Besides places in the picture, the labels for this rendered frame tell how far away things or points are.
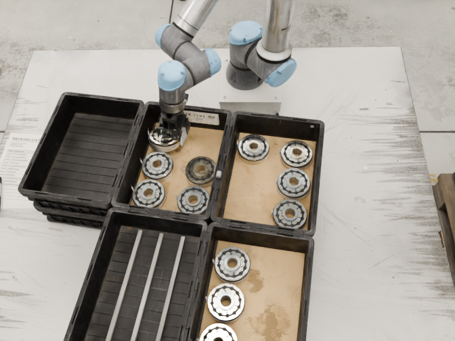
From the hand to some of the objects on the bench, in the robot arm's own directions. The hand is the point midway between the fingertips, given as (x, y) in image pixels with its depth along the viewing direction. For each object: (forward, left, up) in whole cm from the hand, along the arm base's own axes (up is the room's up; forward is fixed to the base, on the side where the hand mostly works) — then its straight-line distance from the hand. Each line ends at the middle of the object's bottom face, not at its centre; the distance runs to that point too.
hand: (174, 136), depth 149 cm
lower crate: (+3, -28, -17) cm, 33 cm away
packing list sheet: (-5, -59, -18) cm, 62 cm away
